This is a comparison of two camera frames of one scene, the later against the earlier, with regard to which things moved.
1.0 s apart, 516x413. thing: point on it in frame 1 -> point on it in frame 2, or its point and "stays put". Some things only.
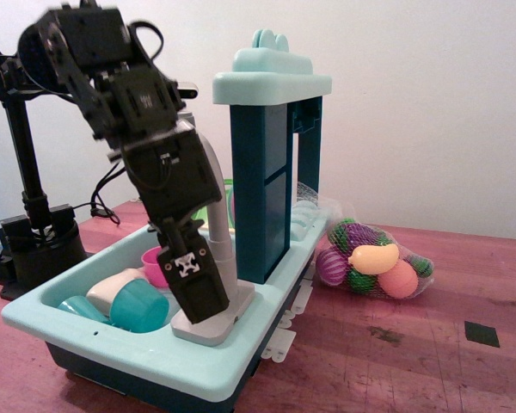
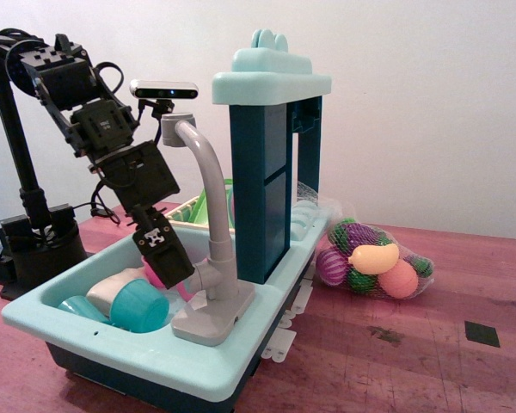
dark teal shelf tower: [273, 92] stays put
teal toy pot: [139, 306] stays put
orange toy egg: [402, 281] stays put
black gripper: [174, 180] -> [140, 177]
